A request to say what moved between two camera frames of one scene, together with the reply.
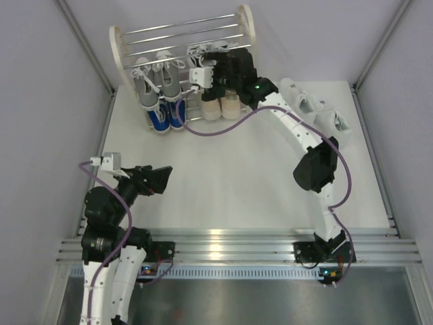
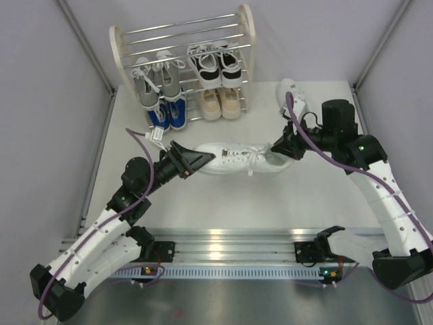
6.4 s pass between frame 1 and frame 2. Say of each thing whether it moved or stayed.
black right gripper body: moved
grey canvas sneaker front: stayed
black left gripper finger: moved
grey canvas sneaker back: stayed
